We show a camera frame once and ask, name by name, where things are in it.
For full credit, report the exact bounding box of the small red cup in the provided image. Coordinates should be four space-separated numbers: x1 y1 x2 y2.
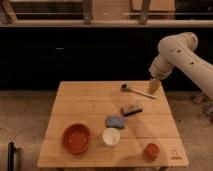
143 143 160 160

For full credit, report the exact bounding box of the red bowl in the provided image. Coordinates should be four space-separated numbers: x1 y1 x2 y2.
62 123 90 155

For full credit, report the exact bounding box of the blue sponge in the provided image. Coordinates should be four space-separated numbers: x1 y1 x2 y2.
105 116 125 129

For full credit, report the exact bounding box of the wooden block eraser brush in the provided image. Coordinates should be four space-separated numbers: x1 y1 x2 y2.
121 103 142 117

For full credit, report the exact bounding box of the white cup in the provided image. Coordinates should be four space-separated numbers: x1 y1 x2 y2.
102 128 120 146

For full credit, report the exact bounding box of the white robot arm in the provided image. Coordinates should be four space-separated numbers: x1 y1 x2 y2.
149 32 213 100

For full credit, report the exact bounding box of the wooden railing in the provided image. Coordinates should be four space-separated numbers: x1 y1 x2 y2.
0 0 213 28

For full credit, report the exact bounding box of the black object at floor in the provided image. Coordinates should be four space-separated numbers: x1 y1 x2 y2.
7 142 16 171

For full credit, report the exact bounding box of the wooden folding table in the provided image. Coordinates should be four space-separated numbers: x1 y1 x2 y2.
38 81 189 169

